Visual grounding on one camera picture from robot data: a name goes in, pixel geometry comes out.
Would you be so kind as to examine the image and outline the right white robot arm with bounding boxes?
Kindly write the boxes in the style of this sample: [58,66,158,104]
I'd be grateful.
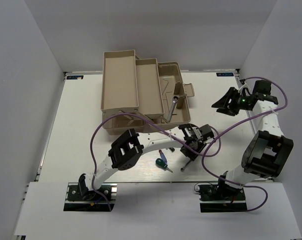
[212,79,294,200]

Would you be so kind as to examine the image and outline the right blue table label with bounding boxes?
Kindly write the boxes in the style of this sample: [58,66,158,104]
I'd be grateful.
[216,72,234,77]

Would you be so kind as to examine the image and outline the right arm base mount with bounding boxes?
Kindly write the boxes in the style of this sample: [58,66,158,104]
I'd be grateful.
[194,181,248,213]

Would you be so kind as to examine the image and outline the beige plastic toolbox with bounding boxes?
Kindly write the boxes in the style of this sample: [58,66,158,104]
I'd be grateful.
[101,50,195,136]

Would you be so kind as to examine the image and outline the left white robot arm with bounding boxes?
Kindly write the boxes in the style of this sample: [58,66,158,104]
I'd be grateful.
[78,123,214,200]

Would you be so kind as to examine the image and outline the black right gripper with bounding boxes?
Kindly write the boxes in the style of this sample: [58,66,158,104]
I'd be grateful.
[212,86,251,116]

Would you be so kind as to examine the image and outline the large silver ratchet wrench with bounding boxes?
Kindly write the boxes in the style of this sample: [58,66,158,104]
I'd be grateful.
[166,95,179,123]

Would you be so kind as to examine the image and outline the green stubby screwdriver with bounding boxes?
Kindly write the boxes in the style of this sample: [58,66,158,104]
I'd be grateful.
[155,158,173,173]

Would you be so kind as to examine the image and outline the left blue table label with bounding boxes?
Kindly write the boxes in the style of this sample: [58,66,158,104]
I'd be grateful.
[66,75,84,80]

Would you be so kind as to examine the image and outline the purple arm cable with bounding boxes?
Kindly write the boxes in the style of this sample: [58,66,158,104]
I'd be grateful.
[202,76,289,213]
[90,112,218,212]

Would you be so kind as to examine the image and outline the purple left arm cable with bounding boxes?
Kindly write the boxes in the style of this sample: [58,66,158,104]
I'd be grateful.
[90,112,218,212]

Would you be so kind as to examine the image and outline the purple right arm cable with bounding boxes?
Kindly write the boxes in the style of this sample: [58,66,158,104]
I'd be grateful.
[202,76,289,213]

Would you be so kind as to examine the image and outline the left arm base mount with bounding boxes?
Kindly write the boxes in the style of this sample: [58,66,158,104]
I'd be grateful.
[63,183,117,212]

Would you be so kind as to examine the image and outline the blue table label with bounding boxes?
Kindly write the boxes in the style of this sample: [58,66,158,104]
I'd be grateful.
[216,72,234,77]
[66,75,84,80]

